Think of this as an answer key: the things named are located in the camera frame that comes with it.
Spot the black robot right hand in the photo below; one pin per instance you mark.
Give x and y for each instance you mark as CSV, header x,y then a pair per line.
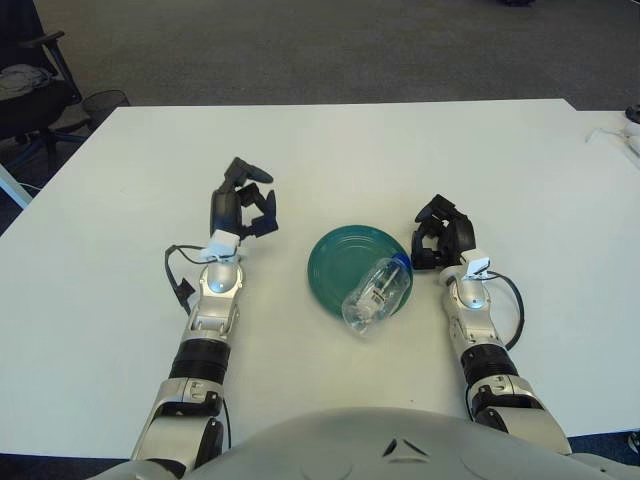
x,y
460,235

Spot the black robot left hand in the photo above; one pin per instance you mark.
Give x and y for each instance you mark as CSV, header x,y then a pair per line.
x,y
225,210

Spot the clear plastic cup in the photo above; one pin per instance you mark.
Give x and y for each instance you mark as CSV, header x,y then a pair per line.
x,y
375,295

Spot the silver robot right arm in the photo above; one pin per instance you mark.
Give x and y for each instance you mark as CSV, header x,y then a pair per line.
x,y
472,300

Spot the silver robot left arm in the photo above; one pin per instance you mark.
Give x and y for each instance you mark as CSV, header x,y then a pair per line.
x,y
215,300

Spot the green round plate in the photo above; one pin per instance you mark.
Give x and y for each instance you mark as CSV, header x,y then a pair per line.
x,y
340,265

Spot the white furniture panel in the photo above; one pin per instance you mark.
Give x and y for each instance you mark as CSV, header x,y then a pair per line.
x,y
12,185

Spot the black office chair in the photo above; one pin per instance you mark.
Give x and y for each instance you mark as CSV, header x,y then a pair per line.
x,y
30,110

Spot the grey robot torso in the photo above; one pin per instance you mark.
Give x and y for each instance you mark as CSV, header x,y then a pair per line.
x,y
375,440

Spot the grey clothes bundle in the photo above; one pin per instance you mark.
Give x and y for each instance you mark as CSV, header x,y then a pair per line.
x,y
22,81

